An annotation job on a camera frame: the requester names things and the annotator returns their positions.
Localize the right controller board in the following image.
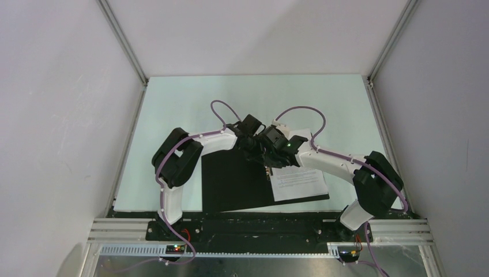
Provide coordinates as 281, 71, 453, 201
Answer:
338, 250, 361, 264

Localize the aluminium frame profile left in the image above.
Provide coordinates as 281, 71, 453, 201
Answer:
96, 0, 149, 87

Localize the aluminium frame profile right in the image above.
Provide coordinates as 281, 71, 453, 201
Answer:
367, 0, 421, 83

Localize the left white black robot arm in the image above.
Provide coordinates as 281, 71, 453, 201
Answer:
152, 114, 265, 240

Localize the controller board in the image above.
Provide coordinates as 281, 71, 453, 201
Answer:
338, 250, 361, 264
165, 244, 186, 254

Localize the printed paper sheet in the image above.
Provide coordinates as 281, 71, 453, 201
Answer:
269, 128, 330, 203

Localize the slotted cable duct rail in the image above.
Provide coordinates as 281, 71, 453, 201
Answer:
99, 244, 339, 259

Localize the red black clip folder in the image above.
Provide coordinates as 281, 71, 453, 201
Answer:
201, 149, 327, 212

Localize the metal folder clip mechanism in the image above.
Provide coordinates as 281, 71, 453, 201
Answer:
265, 167, 273, 181

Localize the aluminium frame profile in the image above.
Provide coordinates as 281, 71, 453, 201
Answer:
367, 0, 421, 83
96, 0, 149, 87

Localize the left controller board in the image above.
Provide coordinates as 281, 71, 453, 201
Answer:
165, 244, 186, 254

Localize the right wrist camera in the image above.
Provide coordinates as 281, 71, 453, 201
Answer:
271, 120, 290, 137

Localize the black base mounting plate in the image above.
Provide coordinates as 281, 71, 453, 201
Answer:
145, 212, 373, 253

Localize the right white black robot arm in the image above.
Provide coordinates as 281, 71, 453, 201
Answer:
253, 125, 408, 241

